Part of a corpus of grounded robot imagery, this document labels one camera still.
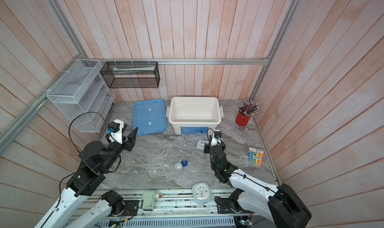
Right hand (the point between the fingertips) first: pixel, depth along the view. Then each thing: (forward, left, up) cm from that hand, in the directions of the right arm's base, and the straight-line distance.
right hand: (211, 135), depth 83 cm
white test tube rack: (+1, +6, -13) cm, 14 cm away
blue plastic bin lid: (+25, +44, -14) cm, 52 cm away
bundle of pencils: (+24, -27, -2) cm, 36 cm away
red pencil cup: (+19, -23, -9) cm, 31 cm away
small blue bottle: (-10, +15, -15) cm, 24 cm away
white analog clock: (-27, +5, -13) cm, 30 cm away
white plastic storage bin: (+28, +10, -16) cm, 34 cm away
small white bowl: (-13, +19, -14) cm, 27 cm away
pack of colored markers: (-4, -29, -15) cm, 33 cm away
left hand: (-8, +38, +17) cm, 42 cm away
